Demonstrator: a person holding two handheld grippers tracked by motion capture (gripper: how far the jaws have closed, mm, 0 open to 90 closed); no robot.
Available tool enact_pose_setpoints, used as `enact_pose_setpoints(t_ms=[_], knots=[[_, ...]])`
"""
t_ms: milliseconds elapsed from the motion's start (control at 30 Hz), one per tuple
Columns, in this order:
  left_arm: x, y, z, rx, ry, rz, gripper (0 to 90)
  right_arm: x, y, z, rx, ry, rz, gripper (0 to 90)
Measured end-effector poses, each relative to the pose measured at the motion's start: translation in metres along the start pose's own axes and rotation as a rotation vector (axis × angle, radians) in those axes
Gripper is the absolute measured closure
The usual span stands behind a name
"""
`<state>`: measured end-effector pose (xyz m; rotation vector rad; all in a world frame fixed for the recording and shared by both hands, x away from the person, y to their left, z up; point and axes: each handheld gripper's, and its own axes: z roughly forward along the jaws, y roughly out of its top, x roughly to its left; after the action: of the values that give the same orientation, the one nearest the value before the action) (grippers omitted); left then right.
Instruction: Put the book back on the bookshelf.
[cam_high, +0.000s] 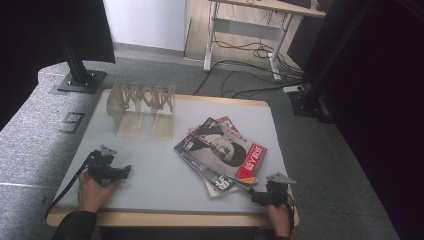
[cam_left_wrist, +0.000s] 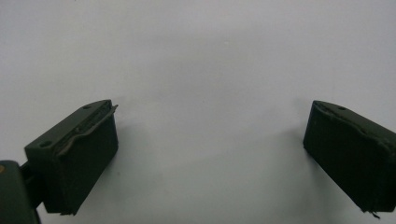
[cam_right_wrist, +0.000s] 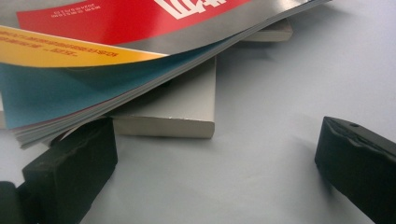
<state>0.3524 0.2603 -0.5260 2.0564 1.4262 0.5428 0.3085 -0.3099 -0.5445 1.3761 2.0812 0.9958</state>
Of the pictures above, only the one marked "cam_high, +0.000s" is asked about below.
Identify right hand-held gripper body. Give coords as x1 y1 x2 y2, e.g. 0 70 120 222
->
264 172 297 207

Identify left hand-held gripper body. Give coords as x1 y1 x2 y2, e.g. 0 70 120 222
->
87 144 118 187

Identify beige expandable book rack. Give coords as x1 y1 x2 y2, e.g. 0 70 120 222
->
105 80 177 141

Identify white green cover magazine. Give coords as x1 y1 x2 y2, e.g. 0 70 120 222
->
203 181 242 200

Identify portrait cover magazine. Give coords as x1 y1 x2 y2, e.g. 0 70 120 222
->
173 117 269 181

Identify reddish brown cover magazine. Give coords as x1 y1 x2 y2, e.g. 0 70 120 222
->
188 115 240 134

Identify person's right hand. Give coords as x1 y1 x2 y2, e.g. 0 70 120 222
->
266 203 292 238

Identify person's left hand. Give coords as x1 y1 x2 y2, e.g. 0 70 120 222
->
77 171 118 214

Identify black floor socket plate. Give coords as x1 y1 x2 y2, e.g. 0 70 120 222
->
59 112 85 135

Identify black metal stand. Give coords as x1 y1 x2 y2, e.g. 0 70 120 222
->
56 31 108 95
288 0 371 125

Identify white power strip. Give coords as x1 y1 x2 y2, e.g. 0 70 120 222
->
282 85 305 94

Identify black curtain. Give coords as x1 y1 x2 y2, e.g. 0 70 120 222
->
333 0 424 240

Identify black cabinet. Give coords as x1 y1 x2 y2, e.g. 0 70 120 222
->
287 13 332 71

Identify black keyboard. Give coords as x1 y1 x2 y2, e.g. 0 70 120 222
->
279 0 313 9

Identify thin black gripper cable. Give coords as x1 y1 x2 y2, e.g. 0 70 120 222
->
284 192 296 234

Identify thick black gripper cable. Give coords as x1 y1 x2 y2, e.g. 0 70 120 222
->
44 153 95 220

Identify looped black cable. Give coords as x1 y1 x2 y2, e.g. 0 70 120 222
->
220 70 311 100

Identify tangled black cables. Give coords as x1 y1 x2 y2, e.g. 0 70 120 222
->
213 39 284 62

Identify white desk frame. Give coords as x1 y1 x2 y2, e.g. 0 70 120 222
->
203 0 327 83

